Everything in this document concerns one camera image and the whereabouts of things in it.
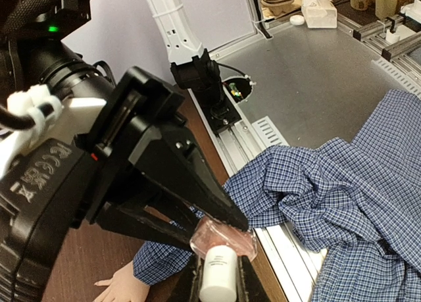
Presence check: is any white tissue box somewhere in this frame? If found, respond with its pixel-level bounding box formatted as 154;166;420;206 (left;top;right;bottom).
301;0;337;29

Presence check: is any right black cable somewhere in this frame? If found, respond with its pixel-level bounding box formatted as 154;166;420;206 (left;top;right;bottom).
0;104;37;132

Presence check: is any cardboard egg tray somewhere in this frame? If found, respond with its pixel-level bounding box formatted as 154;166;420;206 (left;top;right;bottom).
260;0;302;20

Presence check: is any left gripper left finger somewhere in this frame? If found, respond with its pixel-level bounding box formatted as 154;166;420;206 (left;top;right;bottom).
177;256;203;302

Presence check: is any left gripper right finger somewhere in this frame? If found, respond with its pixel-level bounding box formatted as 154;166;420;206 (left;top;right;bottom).
237;256;270;302

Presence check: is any pink nail polish bottle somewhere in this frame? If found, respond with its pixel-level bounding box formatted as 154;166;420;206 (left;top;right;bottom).
189;216;258;261

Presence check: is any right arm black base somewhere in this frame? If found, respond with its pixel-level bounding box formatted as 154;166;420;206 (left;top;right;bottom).
170;49;251;134

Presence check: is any white nail polish cap brush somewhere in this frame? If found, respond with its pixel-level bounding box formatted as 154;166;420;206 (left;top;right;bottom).
199;245;237;302

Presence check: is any white round lid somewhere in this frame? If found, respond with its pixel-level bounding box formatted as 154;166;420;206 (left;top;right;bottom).
289;14;305;26

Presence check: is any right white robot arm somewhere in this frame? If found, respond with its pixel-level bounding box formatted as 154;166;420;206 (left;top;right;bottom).
1;0;249;250

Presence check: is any mannequin hand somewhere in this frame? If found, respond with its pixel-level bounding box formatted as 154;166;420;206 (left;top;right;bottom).
94;261;151;302

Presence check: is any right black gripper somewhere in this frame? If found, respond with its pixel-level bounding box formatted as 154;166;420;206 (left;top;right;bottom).
74;66;249;249

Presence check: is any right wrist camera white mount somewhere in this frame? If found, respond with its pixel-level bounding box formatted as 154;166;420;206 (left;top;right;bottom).
0;84;109;302

